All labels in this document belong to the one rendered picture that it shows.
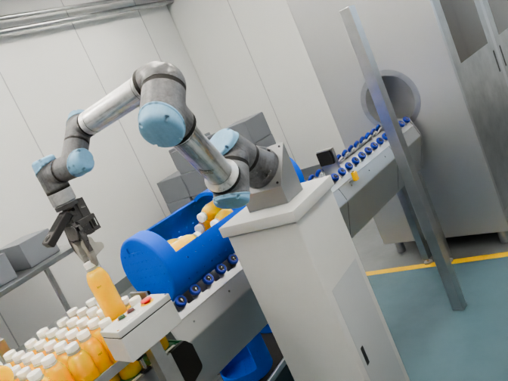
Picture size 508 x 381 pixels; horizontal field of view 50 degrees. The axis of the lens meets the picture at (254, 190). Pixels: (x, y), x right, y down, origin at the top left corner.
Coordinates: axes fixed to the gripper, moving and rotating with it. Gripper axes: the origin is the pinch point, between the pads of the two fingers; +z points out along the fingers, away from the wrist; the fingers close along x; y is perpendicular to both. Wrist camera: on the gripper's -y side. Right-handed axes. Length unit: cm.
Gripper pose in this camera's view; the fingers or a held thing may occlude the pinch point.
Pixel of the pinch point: (90, 263)
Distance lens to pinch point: 177.2
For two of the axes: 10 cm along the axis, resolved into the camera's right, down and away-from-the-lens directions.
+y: 5.9, -4.2, 6.9
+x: -7.0, 1.6, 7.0
